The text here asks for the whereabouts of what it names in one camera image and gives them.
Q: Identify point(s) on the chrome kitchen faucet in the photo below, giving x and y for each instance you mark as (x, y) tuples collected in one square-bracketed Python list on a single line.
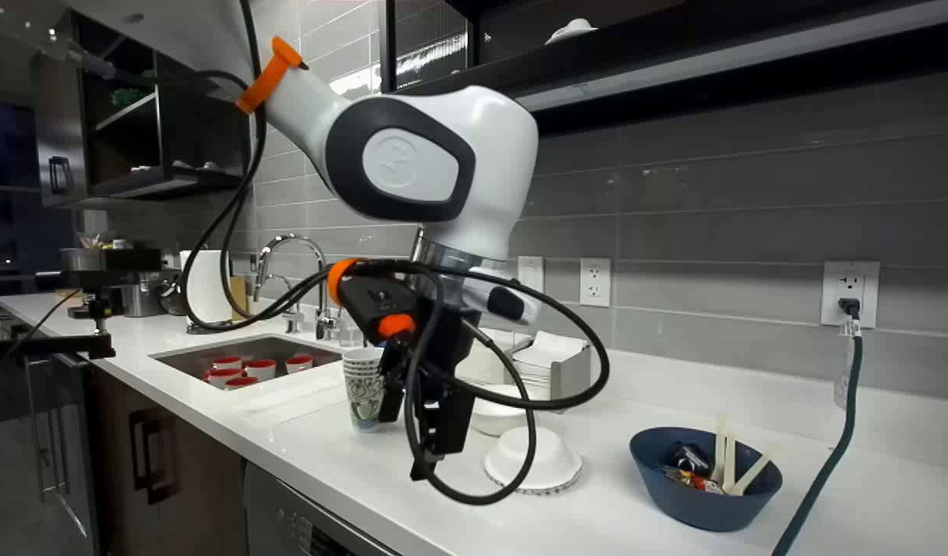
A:
[(320, 278)]

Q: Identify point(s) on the metal napkin holder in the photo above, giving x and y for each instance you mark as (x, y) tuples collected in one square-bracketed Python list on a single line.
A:
[(568, 372)]

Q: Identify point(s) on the red white cup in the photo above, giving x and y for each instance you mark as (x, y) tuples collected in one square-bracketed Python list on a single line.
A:
[(229, 380), (260, 366), (225, 361), (300, 361)]

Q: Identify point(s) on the white ribbed foam bowl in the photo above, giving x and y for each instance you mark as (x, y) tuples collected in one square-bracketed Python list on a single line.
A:
[(535, 464), (499, 413)]

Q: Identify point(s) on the dark blue bowl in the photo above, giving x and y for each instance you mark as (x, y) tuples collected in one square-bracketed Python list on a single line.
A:
[(700, 510)]

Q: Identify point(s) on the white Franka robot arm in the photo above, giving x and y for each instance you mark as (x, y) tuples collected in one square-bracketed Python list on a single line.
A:
[(492, 135)]

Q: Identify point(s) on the steel kitchen sink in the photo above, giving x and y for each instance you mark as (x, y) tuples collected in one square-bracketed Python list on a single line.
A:
[(190, 360)]

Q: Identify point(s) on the white plastic utensil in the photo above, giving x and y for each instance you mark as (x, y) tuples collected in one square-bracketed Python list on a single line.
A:
[(755, 469), (719, 453)]

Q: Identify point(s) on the dark lower cabinet door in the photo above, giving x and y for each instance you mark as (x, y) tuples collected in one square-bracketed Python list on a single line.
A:
[(196, 495)]

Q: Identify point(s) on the black power plug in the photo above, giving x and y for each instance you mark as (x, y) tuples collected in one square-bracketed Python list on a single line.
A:
[(851, 307)]

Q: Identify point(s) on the condiment packets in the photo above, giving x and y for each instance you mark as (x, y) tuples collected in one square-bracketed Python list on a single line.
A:
[(689, 469)]

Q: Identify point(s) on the white container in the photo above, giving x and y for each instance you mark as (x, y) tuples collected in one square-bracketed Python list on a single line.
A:
[(209, 292)]

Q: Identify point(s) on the dark upper cabinet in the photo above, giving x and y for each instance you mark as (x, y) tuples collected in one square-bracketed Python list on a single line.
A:
[(700, 42)]

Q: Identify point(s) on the steel dishwasher front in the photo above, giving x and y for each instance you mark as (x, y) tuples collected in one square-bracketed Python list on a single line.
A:
[(287, 526)]

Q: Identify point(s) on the black coffee machine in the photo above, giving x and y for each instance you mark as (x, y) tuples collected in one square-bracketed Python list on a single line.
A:
[(106, 270)]

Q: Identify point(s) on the white wall outlet with plug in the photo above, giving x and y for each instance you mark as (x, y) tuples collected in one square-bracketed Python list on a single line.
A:
[(851, 278)]

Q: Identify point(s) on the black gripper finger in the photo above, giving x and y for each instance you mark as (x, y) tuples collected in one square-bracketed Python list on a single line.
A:
[(445, 432), (389, 386)]

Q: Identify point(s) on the patterned paper cup stack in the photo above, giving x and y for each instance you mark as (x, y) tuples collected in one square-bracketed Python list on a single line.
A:
[(361, 391)]

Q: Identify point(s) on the white napkin stack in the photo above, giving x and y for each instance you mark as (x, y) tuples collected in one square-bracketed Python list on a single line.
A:
[(544, 350)]

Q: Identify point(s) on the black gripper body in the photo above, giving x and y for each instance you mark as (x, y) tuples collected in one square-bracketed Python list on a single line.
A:
[(441, 356)]

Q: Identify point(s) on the dark open wall shelf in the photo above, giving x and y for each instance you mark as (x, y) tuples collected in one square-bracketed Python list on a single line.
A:
[(122, 143)]

